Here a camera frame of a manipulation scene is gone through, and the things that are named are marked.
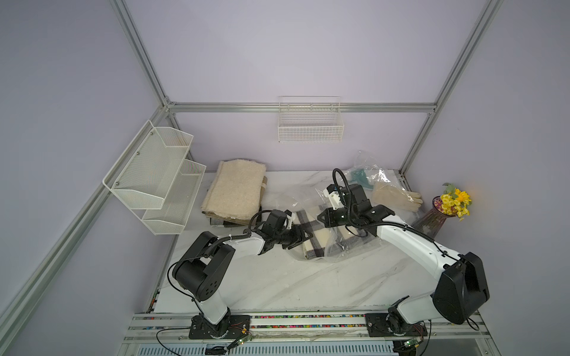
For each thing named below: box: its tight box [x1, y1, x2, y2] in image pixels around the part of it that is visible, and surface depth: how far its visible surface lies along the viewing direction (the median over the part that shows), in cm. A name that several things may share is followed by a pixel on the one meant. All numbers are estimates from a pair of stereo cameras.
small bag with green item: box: [347, 150, 391, 191], surface depth 114 cm
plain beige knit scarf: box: [200, 158, 268, 225], surface depth 100 cm
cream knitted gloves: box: [371, 183, 424, 213], surface depth 110 cm
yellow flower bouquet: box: [434, 182, 473, 222], surface depth 80 cm
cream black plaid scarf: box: [293, 209, 379, 261], surface depth 89 cm
